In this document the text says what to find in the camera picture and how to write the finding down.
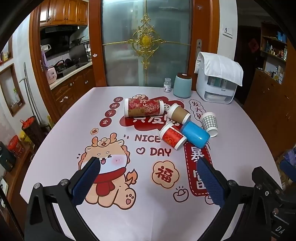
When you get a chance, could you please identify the grey checked paper cup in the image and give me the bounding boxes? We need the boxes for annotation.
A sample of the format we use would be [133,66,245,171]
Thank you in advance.
[202,112,219,137]

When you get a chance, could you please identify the red round tin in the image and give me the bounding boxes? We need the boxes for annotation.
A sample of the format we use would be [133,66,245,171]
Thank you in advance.
[8,136,25,158]

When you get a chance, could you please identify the white countertop appliance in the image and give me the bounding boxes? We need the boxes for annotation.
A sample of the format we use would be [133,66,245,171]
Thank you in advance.
[196,67,237,104]

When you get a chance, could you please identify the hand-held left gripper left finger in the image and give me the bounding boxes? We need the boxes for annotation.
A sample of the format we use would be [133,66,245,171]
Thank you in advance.
[24,157,102,241]

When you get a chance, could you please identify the wooden shelf with small goods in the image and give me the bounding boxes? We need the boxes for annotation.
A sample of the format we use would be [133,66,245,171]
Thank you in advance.
[259,21,289,84]

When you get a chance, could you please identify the blue cup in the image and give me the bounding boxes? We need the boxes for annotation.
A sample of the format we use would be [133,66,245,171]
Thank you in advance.
[181,120,211,149]

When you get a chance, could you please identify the range hood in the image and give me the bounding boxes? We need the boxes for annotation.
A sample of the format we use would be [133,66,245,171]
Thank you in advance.
[45,25,86,33]

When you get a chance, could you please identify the dark basket with red contents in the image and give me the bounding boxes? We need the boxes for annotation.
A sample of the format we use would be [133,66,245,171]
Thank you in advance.
[21,116,45,147]

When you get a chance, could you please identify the teal jar with brown lid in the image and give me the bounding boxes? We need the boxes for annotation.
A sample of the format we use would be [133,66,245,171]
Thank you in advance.
[173,72,192,98]

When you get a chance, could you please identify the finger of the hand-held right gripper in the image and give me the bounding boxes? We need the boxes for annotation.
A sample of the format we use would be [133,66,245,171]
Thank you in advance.
[252,166,285,200]
[279,160,296,178]

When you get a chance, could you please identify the frosted glass door gold ornament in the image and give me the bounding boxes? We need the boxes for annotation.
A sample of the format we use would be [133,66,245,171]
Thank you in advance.
[100,0,193,88]

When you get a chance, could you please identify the black box device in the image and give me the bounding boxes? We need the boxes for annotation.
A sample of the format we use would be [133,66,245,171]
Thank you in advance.
[0,141,17,172]

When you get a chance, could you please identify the printed cartoon table mat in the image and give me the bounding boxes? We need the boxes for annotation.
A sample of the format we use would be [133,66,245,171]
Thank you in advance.
[20,87,284,241]

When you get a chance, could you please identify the wooden kitchen wall cabinets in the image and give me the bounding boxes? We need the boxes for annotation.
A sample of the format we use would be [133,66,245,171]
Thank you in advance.
[39,0,89,26]

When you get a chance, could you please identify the brown paper cup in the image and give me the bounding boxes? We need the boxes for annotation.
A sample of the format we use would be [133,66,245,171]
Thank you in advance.
[167,104,191,125]

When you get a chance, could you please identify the wood framed wall niche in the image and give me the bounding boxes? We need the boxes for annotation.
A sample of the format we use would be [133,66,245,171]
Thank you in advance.
[0,63,26,117]

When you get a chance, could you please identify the pink kitchen appliance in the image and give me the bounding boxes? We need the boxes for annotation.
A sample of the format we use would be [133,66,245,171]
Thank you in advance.
[47,67,57,85]

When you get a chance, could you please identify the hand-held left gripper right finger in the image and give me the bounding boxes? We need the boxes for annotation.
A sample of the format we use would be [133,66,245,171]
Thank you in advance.
[196,158,274,241]

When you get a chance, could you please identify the tall red patterned cup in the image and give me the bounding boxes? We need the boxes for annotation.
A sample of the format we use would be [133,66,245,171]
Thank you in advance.
[124,97,164,118]

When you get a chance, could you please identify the brown wooden sideboard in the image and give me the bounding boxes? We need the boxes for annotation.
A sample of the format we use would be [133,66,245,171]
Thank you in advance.
[244,67,296,159]

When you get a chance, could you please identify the black cooking pot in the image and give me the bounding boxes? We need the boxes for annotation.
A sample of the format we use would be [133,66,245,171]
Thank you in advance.
[55,60,67,72]

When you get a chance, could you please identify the wooden kitchen base cabinets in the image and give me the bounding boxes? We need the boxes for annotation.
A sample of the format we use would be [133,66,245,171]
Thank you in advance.
[50,62,96,118]

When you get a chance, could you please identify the metal mop handle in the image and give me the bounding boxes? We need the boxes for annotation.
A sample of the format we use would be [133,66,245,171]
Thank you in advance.
[23,62,42,127]

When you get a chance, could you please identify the white quilted cloth cover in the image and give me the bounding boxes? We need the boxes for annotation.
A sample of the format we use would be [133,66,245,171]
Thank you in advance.
[194,52,244,87]

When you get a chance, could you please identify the white cup with red label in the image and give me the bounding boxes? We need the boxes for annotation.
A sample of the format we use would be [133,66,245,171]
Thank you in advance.
[159,122,187,151]

